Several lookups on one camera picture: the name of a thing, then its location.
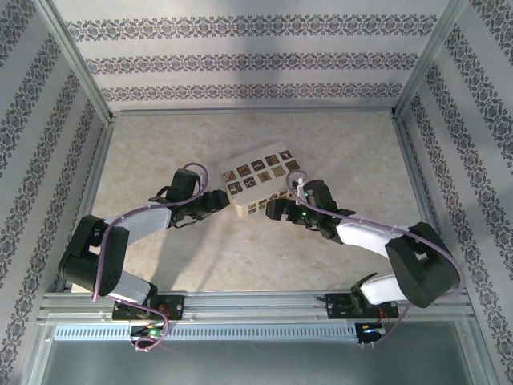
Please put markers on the aluminium frame post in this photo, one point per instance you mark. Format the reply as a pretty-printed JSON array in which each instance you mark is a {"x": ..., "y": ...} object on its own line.
[
  {"x": 429, "y": 60},
  {"x": 76, "y": 68}
]

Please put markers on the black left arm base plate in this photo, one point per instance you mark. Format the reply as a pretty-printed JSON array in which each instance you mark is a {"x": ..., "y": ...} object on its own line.
[{"x": 176, "y": 306}]

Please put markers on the right controller board green light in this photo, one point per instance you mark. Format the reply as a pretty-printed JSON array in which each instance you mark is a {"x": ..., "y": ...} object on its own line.
[{"x": 368, "y": 329}]

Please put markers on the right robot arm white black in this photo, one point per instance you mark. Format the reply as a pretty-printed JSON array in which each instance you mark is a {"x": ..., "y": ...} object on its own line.
[{"x": 360, "y": 236}]

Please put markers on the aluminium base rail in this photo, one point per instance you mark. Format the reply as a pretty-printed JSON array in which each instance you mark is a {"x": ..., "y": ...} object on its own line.
[{"x": 256, "y": 306}]

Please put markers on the grey metal sheet panel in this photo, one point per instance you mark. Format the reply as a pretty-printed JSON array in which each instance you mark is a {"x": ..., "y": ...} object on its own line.
[{"x": 256, "y": 365}]

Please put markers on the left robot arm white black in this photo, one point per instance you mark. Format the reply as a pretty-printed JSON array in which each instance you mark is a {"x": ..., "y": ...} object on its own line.
[{"x": 148, "y": 218}]

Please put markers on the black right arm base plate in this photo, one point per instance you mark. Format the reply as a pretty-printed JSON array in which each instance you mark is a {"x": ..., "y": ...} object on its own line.
[{"x": 336, "y": 306}]

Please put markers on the aluminium side rail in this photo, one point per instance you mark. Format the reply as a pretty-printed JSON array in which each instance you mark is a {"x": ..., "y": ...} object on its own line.
[
  {"x": 413, "y": 168},
  {"x": 90, "y": 180}
]

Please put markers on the white box with brown tiles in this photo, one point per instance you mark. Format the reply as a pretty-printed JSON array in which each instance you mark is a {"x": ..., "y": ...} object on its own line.
[{"x": 256, "y": 172}]

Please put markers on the controller board green light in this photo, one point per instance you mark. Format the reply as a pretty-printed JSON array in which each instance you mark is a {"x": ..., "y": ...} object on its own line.
[
  {"x": 152, "y": 333},
  {"x": 368, "y": 329}
]

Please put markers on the left controller board green light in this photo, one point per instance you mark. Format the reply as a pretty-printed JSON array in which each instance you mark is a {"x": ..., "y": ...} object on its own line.
[{"x": 152, "y": 333}]

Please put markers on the aluminium back rail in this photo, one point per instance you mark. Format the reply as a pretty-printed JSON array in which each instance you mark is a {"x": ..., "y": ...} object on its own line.
[{"x": 252, "y": 111}]

